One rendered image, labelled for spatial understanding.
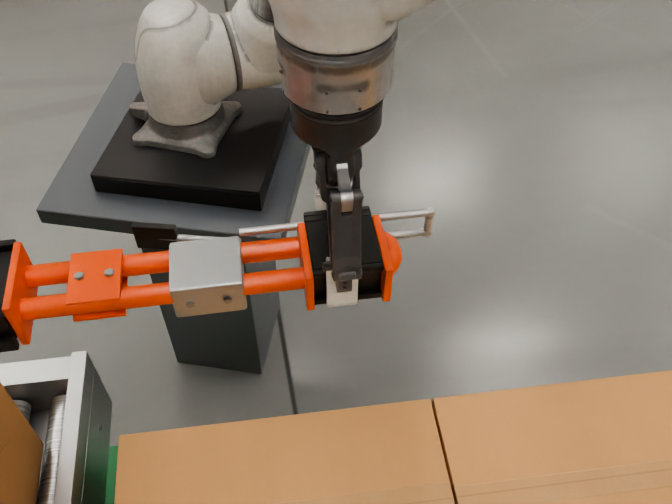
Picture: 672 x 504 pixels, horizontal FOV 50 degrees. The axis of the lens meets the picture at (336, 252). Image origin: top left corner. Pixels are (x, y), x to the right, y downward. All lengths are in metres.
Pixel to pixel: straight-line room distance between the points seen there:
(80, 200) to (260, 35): 0.49
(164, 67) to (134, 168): 0.22
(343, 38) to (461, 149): 2.25
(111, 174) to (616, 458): 1.10
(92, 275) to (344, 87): 0.33
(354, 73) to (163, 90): 0.96
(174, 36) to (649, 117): 2.10
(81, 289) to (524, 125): 2.35
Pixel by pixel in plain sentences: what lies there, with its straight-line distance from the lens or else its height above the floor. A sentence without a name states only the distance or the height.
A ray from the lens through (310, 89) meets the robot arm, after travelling 0.54.
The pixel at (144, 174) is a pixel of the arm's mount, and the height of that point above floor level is 0.80.
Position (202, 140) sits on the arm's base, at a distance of 1.52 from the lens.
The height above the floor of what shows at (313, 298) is 1.24.
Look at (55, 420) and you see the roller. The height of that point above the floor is 0.55.
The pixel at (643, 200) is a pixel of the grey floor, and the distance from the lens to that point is 2.73.
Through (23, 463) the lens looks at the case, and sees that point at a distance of 1.38.
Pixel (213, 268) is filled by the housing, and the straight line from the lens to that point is 0.71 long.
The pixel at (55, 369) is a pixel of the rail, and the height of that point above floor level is 0.59.
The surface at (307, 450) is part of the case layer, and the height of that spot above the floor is 0.54.
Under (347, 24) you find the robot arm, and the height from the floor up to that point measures 1.54.
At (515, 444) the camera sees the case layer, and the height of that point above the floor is 0.54.
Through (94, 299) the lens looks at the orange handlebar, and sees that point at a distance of 0.71.
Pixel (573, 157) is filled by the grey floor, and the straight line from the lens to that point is 2.80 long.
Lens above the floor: 1.80
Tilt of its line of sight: 50 degrees down
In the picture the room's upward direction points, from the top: straight up
